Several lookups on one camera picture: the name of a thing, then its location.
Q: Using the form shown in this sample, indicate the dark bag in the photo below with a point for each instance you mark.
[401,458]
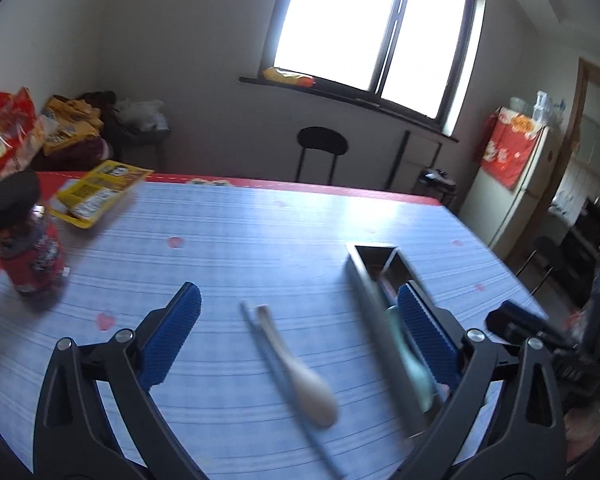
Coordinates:
[130,137]

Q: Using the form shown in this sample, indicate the yellow label snack packet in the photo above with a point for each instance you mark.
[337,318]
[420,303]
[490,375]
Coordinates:
[97,190]

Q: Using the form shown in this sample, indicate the small black side table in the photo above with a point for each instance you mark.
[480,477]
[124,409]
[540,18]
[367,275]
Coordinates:
[437,185]

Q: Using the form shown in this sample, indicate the dark window sill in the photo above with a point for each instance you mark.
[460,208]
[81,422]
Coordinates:
[360,102]

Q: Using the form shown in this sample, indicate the green spoon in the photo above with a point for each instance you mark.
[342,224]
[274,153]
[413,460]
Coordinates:
[410,360]

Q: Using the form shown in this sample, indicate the dark framed window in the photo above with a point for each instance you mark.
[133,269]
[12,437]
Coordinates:
[340,15]

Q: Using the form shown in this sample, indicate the black round stool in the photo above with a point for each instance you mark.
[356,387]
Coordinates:
[322,140]

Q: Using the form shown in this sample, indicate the yellow object on sill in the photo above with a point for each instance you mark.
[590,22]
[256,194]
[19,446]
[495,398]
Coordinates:
[285,76]

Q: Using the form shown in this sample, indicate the red printed cloth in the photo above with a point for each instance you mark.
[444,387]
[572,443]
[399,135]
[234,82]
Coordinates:
[505,155]

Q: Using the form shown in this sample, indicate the black metal frame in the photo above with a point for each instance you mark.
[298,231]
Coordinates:
[404,150]

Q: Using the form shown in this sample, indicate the blue chopstick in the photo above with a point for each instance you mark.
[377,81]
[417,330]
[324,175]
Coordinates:
[290,395]

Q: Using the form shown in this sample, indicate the blue plaid tablecloth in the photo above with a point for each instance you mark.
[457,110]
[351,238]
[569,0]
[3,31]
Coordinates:
[260,240]

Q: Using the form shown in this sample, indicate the metal utensil holder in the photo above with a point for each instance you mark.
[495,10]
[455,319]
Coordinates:
[380,320]

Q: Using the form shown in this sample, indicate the dark chair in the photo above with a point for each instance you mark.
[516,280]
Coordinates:
[555,260]

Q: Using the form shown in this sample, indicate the white plastic bag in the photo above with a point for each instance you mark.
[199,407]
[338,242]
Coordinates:
[142,112]

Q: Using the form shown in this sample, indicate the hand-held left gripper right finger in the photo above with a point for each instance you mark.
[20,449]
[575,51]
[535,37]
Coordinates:
[425,330]

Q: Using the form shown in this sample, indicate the clear plastic bottle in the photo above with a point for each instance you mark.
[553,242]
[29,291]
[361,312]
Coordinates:
[541,107]

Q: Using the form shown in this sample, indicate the yellow snack bag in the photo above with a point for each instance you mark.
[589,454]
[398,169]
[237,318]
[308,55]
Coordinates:
[72,125]

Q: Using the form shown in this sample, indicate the red snack bag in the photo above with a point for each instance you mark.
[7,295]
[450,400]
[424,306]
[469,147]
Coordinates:
[5,130]

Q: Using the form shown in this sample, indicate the wooden door frame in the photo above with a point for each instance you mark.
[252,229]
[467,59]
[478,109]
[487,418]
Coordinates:
[580,110]

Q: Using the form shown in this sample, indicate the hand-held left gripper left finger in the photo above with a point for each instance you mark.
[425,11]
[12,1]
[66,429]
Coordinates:
[172,330]

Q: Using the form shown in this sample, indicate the black-lidded red label jar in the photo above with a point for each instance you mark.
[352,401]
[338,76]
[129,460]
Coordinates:
[27,255]

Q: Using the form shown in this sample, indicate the white refrigerator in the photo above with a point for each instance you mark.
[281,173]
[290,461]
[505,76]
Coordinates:
[510,210]

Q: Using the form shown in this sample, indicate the beige speckled spoon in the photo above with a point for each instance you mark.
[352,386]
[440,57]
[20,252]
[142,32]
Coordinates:
[312,395]

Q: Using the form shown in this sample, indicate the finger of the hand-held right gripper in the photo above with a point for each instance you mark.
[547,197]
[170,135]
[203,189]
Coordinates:
[512,322]

